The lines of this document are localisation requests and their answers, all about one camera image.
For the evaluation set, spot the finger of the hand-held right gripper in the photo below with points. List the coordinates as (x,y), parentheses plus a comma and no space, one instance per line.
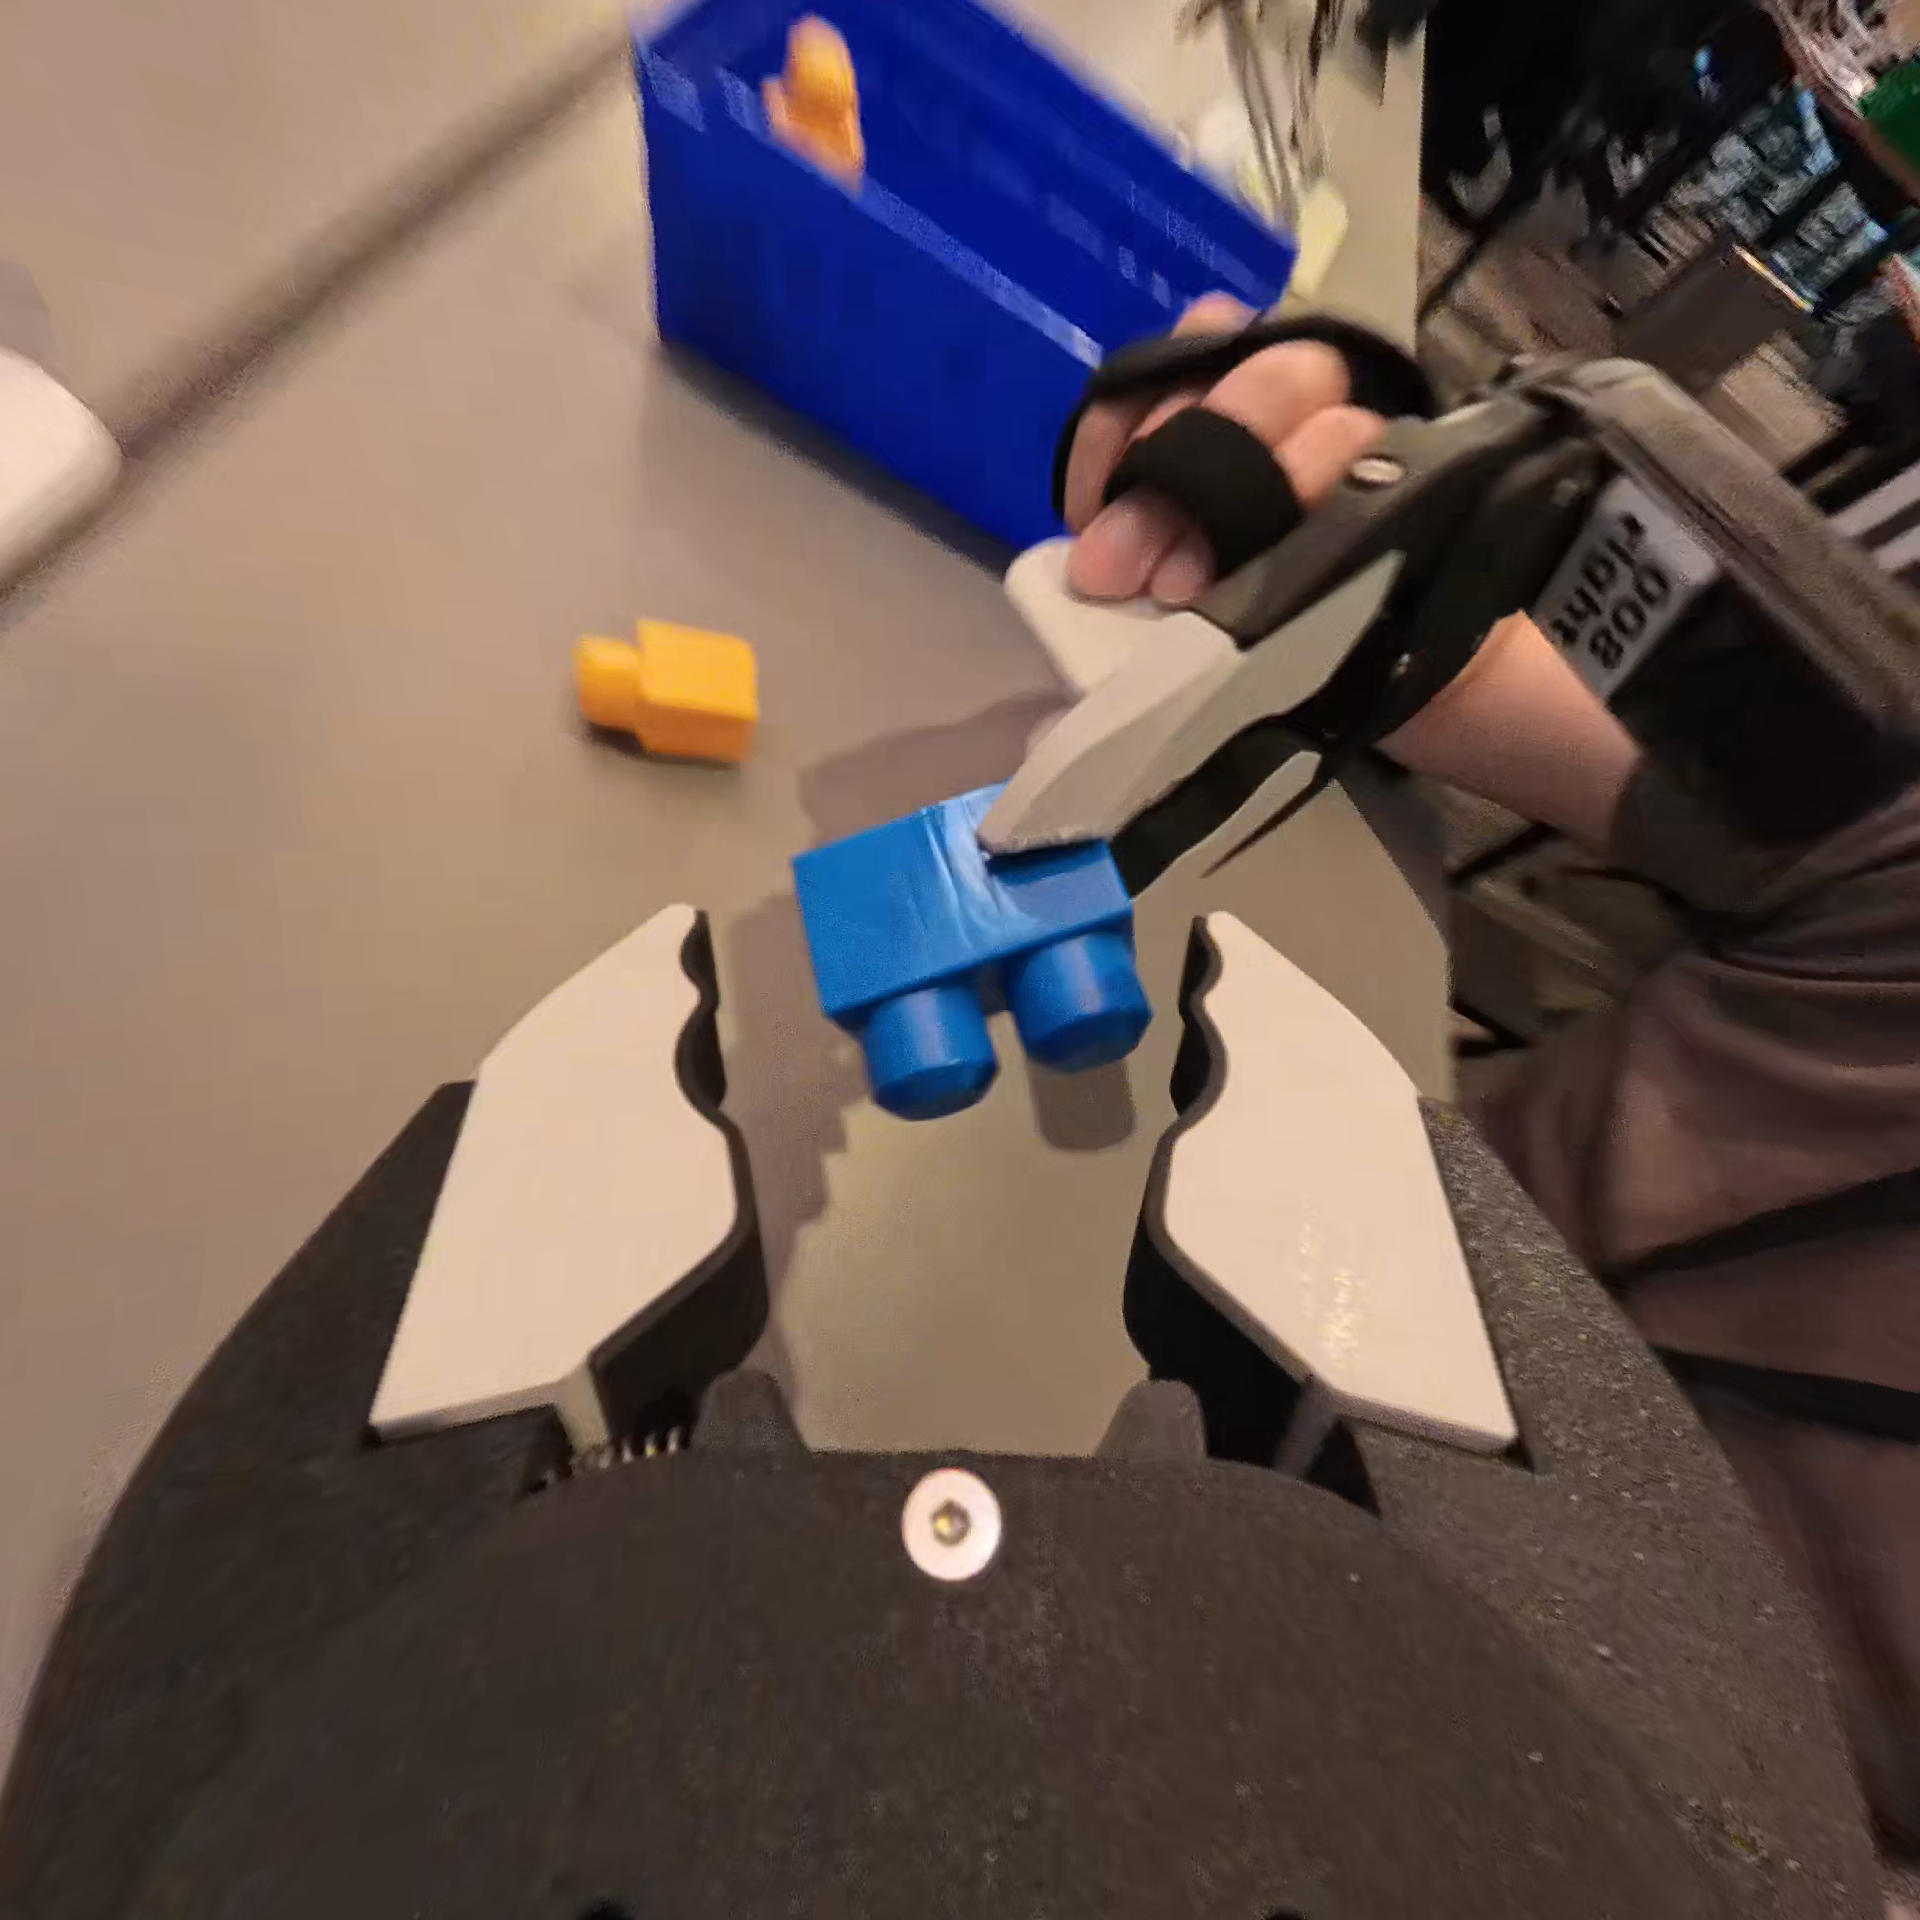
(1156,721)
(1201,833)

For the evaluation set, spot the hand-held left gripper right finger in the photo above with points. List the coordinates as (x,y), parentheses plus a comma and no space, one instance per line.
(1321,1215)

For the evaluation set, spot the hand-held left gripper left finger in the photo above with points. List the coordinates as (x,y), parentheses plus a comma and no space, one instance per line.
(586,1185)

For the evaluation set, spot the blue two-stud block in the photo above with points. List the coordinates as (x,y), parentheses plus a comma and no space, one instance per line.
(901,915)

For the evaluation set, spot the yellow one-stud block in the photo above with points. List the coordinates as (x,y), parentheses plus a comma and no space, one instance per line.
(692,691)

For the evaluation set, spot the blue plastic bin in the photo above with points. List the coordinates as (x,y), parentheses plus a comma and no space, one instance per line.
(841,300)

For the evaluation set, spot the yellow two-stud block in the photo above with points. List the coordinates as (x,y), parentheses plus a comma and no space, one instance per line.
(821,98)

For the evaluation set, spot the person's right hand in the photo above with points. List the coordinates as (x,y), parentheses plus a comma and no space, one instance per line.
(1141,547)

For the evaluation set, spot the white stand base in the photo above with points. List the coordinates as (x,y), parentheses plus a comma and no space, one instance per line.
(45,450)

